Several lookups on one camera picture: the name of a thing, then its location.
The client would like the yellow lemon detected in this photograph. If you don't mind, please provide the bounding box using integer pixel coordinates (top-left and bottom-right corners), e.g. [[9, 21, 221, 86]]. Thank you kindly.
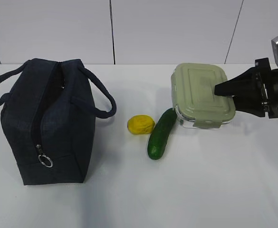
[[127, 115, 155, 135]]

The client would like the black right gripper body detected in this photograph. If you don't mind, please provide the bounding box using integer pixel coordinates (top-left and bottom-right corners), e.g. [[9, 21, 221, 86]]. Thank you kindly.
[[255, 58, 278, 119]]

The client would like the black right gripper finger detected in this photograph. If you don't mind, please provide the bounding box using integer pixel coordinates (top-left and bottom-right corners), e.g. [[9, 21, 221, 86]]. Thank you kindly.
[[214, 67, 262, 97], [233, 96, 265, 117]]

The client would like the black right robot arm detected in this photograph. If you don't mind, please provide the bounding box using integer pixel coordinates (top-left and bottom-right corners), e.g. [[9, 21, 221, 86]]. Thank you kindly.
[[214, 58, 278, 119]]

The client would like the glass container with green lid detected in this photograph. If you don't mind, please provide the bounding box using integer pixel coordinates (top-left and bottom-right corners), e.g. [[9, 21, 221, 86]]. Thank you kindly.
[[171, 63, 236, 129]]

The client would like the dark navy fabric lunch bag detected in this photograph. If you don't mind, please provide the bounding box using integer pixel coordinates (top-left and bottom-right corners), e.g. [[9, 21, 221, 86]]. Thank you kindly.
[[0, 58, 116, 186]]

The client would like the green cucumber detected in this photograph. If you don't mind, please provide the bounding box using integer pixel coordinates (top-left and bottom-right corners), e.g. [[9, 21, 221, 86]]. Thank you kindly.
[[147, 108, 177, 160]]

